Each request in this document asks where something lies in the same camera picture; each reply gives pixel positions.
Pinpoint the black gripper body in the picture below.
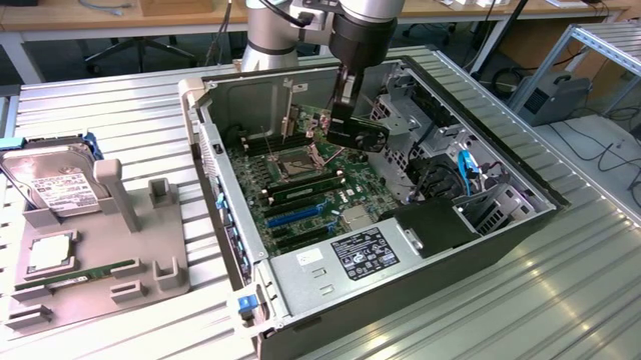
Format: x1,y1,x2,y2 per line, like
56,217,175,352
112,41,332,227
327,14,400,71

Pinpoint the graphics card with black fan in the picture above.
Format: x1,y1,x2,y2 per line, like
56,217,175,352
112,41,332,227
279,76,391,154

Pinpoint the black office chair base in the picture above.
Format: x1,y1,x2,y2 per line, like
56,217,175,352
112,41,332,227
402,22,458,38
81,35,197,74

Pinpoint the perforated silver drive cage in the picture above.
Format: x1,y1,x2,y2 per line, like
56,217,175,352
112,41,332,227
367,93,462,204

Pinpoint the open metal socket cover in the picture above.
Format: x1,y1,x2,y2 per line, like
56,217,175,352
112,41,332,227
308,142,345,166

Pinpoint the wooden desk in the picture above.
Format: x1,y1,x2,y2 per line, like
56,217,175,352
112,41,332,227
399,0,630,74
0,0,251,86

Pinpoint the thin metal locking lever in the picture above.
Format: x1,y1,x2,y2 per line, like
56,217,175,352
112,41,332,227
261,125,276,166

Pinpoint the CPU socket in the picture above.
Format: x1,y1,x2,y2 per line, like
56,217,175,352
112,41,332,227
272,149,321,182

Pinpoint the green motherboard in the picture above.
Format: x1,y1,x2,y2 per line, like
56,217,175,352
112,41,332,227
221,123,402,256

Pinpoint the green RAM stick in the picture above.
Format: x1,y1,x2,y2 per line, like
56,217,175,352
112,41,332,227
272,178,343,202
13,258,138,292

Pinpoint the long black expansion slot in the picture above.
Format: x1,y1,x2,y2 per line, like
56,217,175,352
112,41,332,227
261,198,324,219
276,229,335,251

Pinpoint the silver chipset heatsink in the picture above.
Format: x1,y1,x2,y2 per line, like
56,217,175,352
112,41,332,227
341,208,375,230

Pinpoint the blue expansion slot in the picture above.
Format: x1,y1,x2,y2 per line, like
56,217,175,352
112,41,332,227
265,208,327,229

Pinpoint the black plastic shroud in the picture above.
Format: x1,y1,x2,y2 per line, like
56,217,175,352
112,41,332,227
391,196,483,260

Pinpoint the short black expansion slot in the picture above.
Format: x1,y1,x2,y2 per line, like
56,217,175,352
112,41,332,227
271,226,303,241

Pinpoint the silver disk bay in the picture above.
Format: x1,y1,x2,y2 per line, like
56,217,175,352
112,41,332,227
452,182,535,236

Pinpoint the silver power supply with label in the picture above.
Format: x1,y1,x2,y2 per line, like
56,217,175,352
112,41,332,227
259,218,430,320

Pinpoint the blue disk carrier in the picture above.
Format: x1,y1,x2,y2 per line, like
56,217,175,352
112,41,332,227
0,129,104,162

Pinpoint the open black PC case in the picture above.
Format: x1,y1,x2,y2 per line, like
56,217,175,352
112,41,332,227
177,55,571,360

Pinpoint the silver hard disk with label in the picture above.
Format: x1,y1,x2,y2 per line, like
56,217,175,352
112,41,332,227
0,144,110,218

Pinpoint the grey parts rack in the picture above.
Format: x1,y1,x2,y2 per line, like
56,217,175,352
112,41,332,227
1,158,191,341

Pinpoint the silver CPU chip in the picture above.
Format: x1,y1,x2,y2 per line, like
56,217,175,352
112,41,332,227
26,235,74,273

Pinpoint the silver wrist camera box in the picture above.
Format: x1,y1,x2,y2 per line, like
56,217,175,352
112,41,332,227
292,0,335,44

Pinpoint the black camera cable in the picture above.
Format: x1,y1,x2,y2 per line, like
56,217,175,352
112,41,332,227
257,0,307,28

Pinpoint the black coiled cable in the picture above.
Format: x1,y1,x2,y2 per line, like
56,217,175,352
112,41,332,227
490,66,524,95

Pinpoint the black power wire bundle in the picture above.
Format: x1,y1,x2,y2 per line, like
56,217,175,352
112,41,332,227
406,155,470,202

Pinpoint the black hanging cable with plug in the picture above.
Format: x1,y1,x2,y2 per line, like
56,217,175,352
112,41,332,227
207,0,235,67

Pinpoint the blue flat wire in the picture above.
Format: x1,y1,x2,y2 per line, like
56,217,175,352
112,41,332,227
456,149,482,197

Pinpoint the grey control box with handle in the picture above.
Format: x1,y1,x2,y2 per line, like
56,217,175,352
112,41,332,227
514,73,595,127

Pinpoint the aluminium profile frame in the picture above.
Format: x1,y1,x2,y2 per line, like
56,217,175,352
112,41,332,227
510,22,641,117

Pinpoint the light blue network cable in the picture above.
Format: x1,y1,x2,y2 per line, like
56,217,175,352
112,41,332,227
77,0,134,17

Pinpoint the black floor cable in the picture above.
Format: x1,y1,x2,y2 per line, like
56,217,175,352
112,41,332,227
547,119,641,181

